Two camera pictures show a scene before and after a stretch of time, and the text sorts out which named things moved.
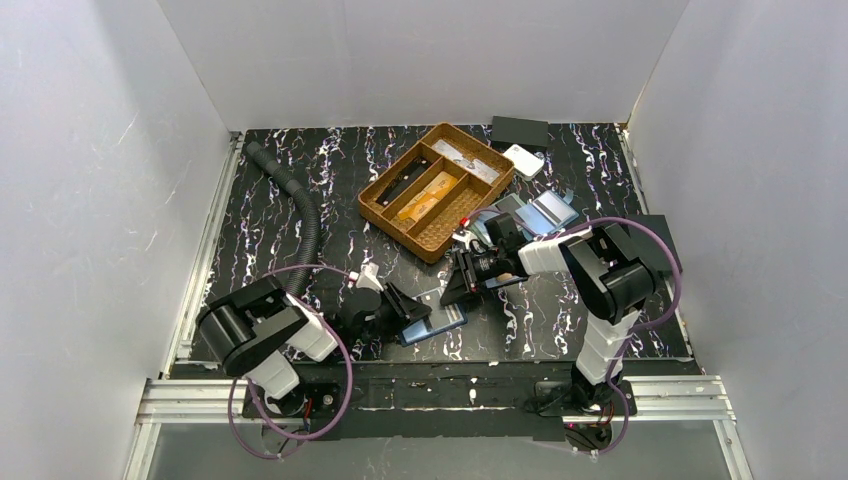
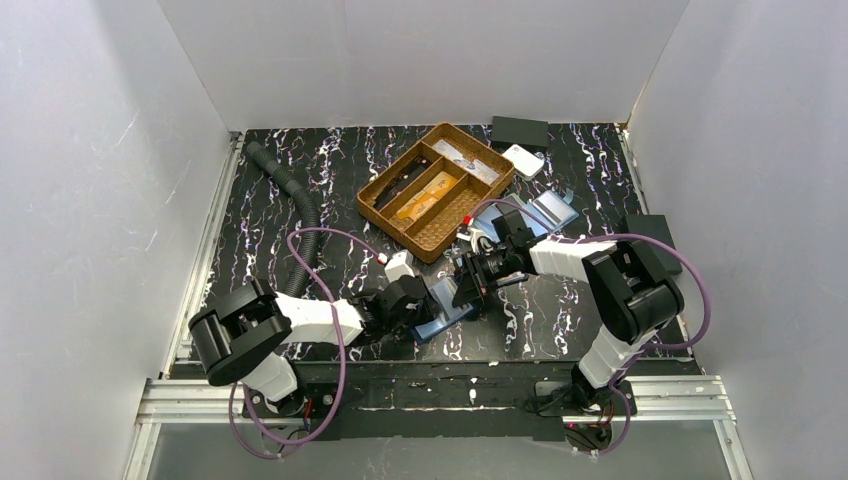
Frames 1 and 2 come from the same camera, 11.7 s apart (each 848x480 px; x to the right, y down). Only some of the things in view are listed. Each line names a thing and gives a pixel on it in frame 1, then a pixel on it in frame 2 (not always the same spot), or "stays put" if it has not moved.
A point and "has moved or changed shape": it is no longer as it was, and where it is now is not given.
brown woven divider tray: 430,195 stays put
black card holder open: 504,278 stays put
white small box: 526,164 stays put
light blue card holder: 547,213 stays put
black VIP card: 433,300 has moved or changed shape
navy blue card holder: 442,317 has moved or changed shape
